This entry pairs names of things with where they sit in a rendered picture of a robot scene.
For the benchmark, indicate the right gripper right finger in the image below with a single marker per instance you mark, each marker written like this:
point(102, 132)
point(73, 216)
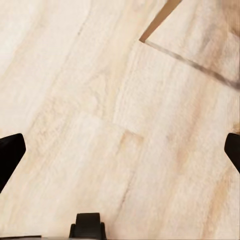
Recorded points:
point(232, 149)

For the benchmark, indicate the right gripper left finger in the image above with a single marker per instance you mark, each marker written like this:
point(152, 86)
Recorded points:
point(12, 150)

